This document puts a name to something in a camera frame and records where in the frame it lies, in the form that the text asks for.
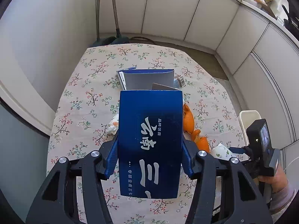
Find milk carton with barcode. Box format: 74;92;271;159
173;75;186;89

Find small orange peel piece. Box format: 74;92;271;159
191;130;210;153

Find crumpled white tissue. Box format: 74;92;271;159
106;114;119;135

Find floral tablecloth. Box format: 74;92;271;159
47;43;245;223

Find white kitchen cabinets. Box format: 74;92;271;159
99;0;298;150

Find white plastic chair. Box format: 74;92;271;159
238;110;261;146

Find person right hand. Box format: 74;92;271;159
258;166;288;193

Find black action camera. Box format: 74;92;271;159
246;119;271;154

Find broom with grey handle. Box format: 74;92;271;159
91;0;116;48

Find grey sleeve forearm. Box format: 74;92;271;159
270;182;297;223

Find blue cardboard box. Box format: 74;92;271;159
118;69;183;199

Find mop with grey handle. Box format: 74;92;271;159
112;0;129;45

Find brown floor mat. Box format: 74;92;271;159
129;36;228;80

